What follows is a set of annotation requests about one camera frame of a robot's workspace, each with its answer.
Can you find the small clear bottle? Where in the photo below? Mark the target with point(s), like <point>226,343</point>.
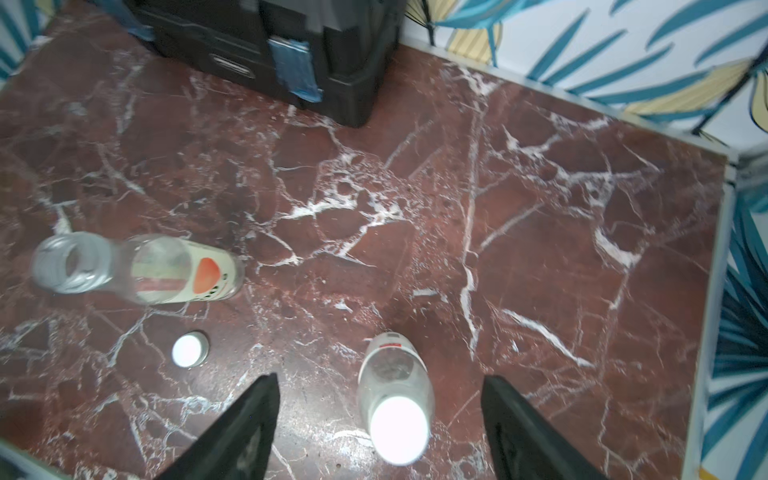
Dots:
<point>147,269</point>

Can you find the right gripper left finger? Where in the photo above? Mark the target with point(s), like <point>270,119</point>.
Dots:
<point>238,444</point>

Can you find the black plastic toolbox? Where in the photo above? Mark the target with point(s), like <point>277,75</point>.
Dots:
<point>329,57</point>

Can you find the large white label bottle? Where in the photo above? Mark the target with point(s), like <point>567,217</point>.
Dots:
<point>392,367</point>

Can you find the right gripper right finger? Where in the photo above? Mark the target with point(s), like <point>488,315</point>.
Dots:
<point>522,443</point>

